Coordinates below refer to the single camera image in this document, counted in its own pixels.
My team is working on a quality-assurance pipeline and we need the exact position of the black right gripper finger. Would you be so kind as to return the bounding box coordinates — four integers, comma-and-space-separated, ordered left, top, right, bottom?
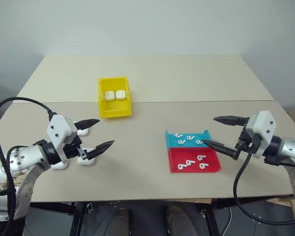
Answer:
213, 115, 249, 127
201, 139, 242, 161

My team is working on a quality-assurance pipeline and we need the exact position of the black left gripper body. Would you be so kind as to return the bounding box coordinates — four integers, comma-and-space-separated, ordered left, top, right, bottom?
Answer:
63, 136, 89, 160

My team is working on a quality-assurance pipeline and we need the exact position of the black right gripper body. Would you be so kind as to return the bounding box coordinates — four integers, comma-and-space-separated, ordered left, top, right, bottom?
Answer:
235, 124, 261, 153

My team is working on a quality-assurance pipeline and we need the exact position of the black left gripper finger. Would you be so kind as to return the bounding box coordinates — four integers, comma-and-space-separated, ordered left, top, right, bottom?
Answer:
85, 140, 116, 159
73, 118, 100, 131

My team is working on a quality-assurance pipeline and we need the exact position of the yellow plastic bin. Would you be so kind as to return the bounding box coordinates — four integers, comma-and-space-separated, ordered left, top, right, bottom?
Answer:
98, 76, 133, 119

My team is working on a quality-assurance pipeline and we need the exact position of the red plastic tray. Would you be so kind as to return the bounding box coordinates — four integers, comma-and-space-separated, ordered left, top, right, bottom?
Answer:
167, 147, 222, 174

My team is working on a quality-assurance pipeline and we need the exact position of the blue plastic tray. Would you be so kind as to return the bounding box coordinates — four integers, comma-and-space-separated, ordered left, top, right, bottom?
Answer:
165, 128, 211, 149

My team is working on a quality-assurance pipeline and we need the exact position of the dark rounded shape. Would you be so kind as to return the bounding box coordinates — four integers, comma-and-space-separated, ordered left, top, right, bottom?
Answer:
107, 207, 131, 236
166, 206, 190, 236

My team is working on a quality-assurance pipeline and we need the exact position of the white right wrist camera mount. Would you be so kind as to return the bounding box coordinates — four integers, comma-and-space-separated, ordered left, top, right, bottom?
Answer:
244, 110, 277, 158

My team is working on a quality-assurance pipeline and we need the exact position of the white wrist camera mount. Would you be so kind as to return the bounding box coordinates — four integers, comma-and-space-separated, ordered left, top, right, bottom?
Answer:
46, 114, 80, 164
244, 110, 277, 158

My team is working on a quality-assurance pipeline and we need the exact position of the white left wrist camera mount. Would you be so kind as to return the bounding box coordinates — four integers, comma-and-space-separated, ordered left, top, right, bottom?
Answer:
46, 114, 80, 164

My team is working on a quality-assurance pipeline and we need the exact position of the black metal table frame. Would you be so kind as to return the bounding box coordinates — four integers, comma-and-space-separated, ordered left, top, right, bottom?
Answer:
29, 196, 295, 236

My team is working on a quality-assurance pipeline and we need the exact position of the thin white cable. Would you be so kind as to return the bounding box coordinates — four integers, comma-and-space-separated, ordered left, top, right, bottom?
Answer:
221, 206, 232, 236

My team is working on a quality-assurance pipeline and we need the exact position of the light wooden frame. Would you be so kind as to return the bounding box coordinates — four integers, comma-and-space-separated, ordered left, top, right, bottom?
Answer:
265, 195, 295, 220

